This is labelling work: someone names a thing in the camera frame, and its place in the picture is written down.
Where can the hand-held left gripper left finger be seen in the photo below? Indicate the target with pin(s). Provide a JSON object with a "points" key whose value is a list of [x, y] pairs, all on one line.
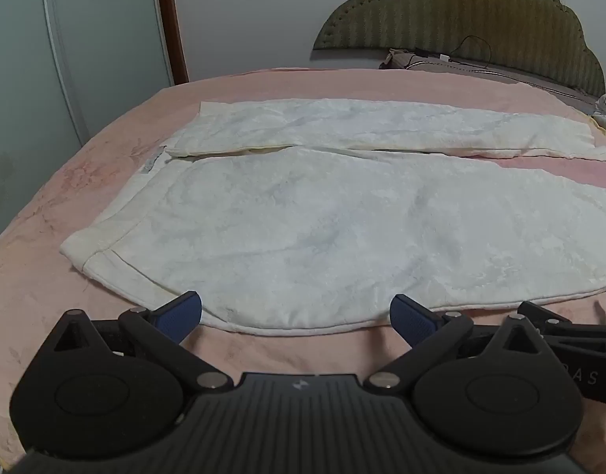
{"points": [[177, 315]]}

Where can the frosted glass wardrobe door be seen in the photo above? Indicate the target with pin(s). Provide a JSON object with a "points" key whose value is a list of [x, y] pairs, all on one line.
{"points": [[85, 59]]}

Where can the brown wooden door frame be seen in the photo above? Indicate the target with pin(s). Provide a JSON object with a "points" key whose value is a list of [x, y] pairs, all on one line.
{"points": [[172, 19]]}

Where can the brown pillow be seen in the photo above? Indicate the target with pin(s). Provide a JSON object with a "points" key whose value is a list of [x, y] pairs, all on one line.
{"points": [[530, 76]]}

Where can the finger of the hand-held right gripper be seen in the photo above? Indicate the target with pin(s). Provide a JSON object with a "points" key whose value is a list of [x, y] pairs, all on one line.
{"points": [[569, 323]]}

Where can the cream white pants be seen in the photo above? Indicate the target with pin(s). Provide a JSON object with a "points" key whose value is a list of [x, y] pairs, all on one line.
{"points": [[303, 237]]}

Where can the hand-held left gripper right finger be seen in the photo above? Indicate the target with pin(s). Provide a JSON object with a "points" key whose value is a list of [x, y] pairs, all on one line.
{"points": [[412, 317]]}

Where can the olive green padded headboard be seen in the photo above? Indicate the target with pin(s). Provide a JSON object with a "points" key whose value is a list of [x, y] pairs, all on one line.
{"points": [[460, 10]]}

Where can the pink floral blanket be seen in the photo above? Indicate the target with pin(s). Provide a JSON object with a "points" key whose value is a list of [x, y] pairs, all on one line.
{"points": [[61, 197]]}

